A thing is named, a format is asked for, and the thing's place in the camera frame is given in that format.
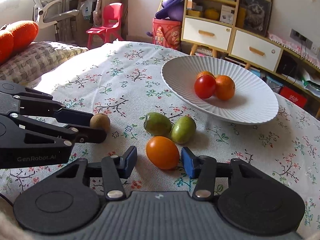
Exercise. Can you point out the orange right in plate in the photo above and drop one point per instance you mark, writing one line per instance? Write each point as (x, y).
(225, 87)

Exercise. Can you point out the framed cat picture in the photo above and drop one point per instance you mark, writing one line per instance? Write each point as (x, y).
(258, 14)

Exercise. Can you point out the red plastic chair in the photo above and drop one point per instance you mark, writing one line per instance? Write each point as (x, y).
(112, 15)

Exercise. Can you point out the wall power outlet strip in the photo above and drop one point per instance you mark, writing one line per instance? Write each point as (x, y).
(295, 35)

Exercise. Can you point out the white ribbed plate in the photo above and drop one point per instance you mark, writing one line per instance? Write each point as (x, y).
(253, 103)

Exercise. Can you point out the orange tomato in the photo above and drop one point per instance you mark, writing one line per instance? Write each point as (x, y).
(162, 152)

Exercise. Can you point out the red tomato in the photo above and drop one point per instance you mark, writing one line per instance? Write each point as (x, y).
(205, 86)

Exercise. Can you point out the orange left in plate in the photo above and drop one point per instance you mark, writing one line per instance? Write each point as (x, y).
(205, 73)

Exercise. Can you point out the white office chair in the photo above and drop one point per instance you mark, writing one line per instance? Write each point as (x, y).
(46, 14)

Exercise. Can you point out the floral tablecloth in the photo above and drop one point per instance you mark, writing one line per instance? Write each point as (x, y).
(123, 80)

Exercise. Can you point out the purple toy ball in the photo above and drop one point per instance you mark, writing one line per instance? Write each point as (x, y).
(171, 9)

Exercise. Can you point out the green fruit left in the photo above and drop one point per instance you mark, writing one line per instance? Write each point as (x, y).
(157, 124)

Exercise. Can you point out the tall wooden shelf cabinet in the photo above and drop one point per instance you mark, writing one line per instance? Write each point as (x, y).
(210, 23)

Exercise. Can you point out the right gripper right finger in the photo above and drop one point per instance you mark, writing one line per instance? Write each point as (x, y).
(244, 196)

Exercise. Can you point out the red printed bucket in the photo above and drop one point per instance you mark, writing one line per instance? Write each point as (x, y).
(167, 33)

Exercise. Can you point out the orange in plate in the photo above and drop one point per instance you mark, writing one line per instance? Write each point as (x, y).
(225, 87)
(205, 73)

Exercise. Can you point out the brown round fruit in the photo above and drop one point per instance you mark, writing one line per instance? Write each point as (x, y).
(100, 121)

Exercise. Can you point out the green fruit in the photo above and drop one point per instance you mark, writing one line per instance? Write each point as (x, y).
(183, 130)
(157, 124)

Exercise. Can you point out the red flat box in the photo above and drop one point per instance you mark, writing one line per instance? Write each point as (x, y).
(294, 97)

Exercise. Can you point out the woven checkered cushion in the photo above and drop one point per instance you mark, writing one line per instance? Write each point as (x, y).
(38, 59)

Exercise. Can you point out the orange plush pillow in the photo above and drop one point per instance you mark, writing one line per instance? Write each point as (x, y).
(16, 37)

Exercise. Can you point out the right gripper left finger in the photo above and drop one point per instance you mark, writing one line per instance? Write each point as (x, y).
(73, 196)

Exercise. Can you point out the green fruit right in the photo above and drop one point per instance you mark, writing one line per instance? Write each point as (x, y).
(183, 130)

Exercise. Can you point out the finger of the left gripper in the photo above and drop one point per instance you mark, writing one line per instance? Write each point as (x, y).
(21, 100)
(21, 132)

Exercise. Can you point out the low wooden tv cabinet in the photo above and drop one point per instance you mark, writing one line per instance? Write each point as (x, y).
(266, 54)

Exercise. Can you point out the pink lace cabinet cloth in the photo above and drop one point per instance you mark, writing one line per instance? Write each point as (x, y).
(298, 48)

